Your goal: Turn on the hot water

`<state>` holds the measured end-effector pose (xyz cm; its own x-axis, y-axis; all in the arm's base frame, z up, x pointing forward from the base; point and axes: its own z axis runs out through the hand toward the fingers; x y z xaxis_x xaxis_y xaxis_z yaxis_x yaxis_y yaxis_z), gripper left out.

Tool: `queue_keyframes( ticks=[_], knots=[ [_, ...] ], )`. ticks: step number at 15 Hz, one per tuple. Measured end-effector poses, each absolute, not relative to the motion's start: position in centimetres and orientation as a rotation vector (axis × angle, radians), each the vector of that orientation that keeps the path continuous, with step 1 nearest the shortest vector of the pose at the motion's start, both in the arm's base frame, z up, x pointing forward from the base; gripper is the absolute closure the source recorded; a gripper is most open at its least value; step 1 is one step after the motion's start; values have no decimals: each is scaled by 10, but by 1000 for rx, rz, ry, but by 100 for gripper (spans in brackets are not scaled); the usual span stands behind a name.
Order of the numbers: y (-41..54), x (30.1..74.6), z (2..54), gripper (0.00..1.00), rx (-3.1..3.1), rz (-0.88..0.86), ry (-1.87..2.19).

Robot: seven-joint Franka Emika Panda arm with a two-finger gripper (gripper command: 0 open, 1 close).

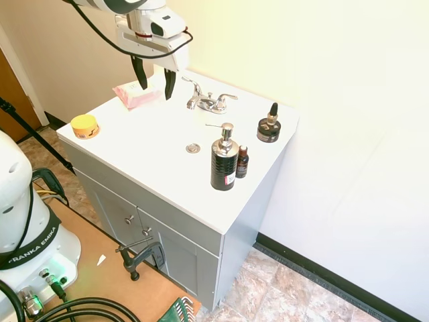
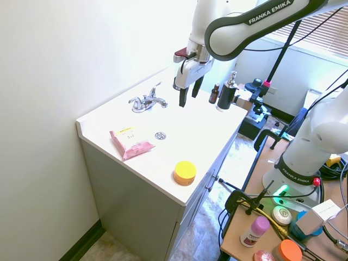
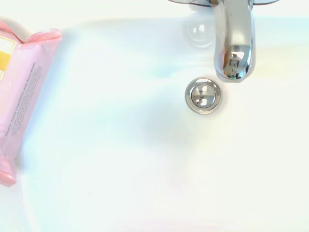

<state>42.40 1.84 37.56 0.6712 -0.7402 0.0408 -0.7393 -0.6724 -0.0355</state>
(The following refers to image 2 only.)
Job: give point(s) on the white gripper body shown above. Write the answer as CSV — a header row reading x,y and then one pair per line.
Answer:
x,y
190,71

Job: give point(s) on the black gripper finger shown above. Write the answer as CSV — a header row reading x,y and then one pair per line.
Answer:
x,y
182,97
196,87

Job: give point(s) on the white Franka Panda arm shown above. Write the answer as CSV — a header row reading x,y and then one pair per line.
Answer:
x,y
307,130

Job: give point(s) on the small amber dropper bottle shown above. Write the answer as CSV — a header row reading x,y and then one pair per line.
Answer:
x,y
214,93

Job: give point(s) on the black soap pump dispenser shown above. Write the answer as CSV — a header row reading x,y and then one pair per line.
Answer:
x,y
227,93

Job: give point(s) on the chrome sink faucet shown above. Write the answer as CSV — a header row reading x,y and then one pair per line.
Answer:
x,y
146,100

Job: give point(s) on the chrome sink drain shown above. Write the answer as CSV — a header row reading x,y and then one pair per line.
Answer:
x,y
160,135

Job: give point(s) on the pink wipes packet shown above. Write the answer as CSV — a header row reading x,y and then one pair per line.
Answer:
x,y
130,144

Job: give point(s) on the yellow lidded orange jar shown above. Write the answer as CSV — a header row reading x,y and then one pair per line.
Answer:
x,y
185,173

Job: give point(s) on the black table clamp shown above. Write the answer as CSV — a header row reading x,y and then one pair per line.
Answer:
x,y
240,199
267,137

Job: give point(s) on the grey vanity cabinet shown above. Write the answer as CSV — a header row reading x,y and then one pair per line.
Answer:
x,y
141,201

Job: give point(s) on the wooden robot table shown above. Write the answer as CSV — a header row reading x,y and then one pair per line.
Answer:
x,y
261,201

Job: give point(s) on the window blinds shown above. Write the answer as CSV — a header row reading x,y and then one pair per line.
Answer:
x,y
318,30

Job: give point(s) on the pink capped deodorant stick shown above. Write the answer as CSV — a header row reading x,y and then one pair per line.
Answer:
x,y
255,231

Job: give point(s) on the round white soap tin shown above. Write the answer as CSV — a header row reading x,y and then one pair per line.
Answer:
x,y
281,215

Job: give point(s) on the white cardboard box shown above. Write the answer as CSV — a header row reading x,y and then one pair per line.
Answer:
x,y
316,217

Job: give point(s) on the pink round soap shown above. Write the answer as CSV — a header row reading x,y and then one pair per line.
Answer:
x,y
263,255

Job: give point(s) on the blue round container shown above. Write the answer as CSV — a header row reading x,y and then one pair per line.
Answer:
x,y
304,231

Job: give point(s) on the orange lidded container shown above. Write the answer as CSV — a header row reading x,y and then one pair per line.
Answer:
x,y
289,250

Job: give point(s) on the red wrist camera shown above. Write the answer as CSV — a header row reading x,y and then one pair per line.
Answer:
x,y
180,55

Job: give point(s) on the black camera tripod stand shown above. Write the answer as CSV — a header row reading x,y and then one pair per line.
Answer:
x,y
267,81

